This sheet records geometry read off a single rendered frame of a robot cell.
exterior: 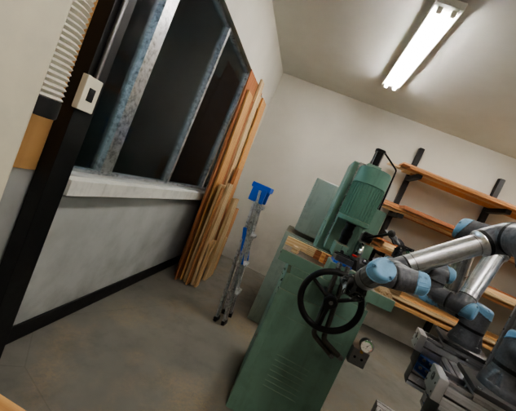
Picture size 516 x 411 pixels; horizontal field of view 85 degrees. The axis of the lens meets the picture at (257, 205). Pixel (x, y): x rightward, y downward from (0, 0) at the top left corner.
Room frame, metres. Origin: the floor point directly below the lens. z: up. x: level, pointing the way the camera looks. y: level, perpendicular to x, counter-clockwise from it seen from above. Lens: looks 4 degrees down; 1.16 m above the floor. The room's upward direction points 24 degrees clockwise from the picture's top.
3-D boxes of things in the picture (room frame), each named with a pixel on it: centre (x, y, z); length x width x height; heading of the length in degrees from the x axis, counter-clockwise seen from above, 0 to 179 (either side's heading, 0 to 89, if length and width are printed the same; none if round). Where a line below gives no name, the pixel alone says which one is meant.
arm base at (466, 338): (1.46, -1.27, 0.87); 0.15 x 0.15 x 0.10
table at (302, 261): (1.45, -0.51, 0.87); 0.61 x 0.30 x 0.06; 82
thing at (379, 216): (1.75, -0.69, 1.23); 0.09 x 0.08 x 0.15; 172
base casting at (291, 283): (1.68, -0.53, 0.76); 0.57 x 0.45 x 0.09; 172
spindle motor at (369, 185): (1.56, -0.51, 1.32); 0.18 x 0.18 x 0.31
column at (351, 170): (1.85, -0.55, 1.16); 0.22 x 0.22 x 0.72; 82
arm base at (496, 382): (1.00, -1.08, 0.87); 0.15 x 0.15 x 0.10
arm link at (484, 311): (1.46, -1.27, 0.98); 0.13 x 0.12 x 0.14; 40
